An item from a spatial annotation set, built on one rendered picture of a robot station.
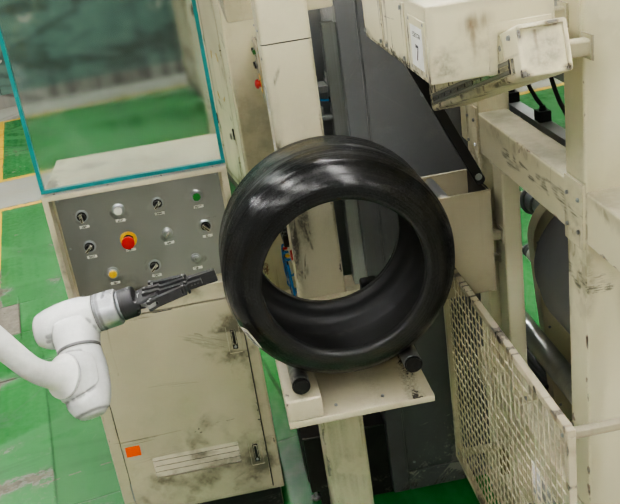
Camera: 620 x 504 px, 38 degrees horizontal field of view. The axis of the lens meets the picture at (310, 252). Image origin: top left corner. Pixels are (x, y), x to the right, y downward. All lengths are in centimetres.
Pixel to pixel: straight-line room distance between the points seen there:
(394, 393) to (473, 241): 48
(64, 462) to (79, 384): 175
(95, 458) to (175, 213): 135
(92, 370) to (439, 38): 105
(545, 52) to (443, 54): 18
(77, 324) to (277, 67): 79
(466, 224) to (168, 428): 124
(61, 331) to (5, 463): 184
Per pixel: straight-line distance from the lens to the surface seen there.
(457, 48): 170
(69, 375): 206
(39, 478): 376
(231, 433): 306
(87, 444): 386
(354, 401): 227
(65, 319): 214
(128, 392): 297
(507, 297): 257
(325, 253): 243
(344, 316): 239
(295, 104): 229
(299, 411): 221
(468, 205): 240
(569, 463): 183
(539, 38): 165
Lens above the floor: 204
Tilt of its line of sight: 23 degrees down
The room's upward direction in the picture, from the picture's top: 9 degrees counter-clockwise
